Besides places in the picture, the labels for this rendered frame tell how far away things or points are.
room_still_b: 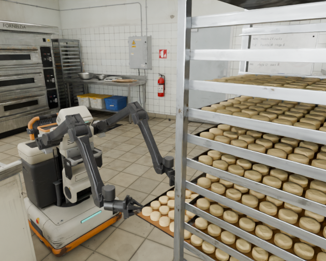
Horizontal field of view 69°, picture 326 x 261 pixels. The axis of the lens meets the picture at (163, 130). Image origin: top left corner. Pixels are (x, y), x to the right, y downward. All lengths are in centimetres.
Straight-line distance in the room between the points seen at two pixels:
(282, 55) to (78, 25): 657
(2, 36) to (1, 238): 403
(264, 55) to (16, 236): 164
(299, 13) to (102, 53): 605
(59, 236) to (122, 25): 499
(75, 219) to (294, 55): 185
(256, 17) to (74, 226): 184
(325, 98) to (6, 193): 155
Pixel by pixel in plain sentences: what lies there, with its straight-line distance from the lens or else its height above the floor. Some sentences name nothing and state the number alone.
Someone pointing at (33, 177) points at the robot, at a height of 58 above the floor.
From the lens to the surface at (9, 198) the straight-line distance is 167.
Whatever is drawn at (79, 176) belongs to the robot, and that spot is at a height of 59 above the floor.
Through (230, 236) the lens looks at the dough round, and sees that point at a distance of 97.
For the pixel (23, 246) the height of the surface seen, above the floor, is 36.
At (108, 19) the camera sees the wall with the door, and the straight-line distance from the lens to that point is 640.
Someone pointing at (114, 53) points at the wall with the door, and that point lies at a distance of 629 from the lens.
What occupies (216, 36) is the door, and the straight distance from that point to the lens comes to 523.
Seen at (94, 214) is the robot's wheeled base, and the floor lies 26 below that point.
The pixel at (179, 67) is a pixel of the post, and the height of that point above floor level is 147.
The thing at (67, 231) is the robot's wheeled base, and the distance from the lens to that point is 207.
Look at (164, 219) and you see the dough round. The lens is 115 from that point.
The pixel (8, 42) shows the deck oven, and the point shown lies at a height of 168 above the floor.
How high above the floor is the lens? 151
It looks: 18 degrees down
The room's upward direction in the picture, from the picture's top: straight up
